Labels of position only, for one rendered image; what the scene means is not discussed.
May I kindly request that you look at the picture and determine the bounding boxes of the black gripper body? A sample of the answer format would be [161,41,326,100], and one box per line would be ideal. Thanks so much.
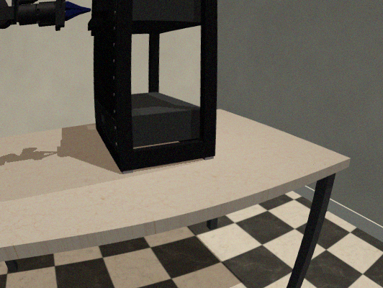
[37,0,66,31]

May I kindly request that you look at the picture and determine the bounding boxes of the black metal rack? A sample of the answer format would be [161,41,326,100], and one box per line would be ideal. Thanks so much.
[88,0,217,174]

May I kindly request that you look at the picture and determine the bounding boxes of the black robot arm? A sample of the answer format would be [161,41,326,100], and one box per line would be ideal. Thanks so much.
[0,0,55,29]

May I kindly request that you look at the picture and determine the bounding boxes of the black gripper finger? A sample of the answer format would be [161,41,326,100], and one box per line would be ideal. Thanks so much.
[66,1,90,10]
[65,9,91,21]

